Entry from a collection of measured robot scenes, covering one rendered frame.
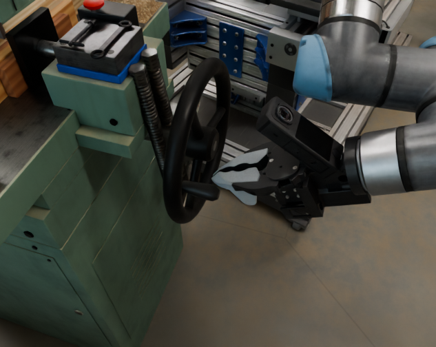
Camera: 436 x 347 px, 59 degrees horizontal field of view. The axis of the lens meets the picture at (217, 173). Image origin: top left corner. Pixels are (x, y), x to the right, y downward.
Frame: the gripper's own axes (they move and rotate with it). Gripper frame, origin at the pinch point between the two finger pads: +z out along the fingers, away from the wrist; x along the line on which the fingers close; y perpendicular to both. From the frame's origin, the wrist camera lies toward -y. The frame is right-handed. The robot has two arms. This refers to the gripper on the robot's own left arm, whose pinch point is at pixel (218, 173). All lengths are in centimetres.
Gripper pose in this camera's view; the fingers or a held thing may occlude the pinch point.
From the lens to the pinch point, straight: 56.3
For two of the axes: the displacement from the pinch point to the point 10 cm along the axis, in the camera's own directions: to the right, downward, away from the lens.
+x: 3.0, -7.2, 6.2
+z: -8.3, 1.2, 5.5
